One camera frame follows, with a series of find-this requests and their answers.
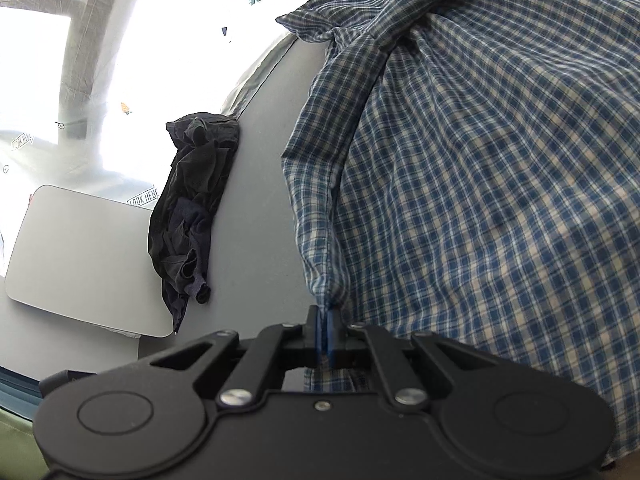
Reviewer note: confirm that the grey rounded board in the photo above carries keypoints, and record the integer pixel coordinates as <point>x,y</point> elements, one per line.
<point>85,255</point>

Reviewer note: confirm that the blue plaid shirt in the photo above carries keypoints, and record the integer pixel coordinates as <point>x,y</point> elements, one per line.
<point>475,185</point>

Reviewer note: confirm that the white printed sheet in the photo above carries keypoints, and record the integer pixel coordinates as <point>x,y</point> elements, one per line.
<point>175,35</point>

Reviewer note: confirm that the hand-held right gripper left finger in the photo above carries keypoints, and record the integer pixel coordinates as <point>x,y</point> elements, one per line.
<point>314,331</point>

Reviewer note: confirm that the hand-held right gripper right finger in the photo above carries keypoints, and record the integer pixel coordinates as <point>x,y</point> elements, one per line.
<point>331,334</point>

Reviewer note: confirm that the navy knit garment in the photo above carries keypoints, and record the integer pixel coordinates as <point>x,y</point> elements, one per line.
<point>185,240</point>

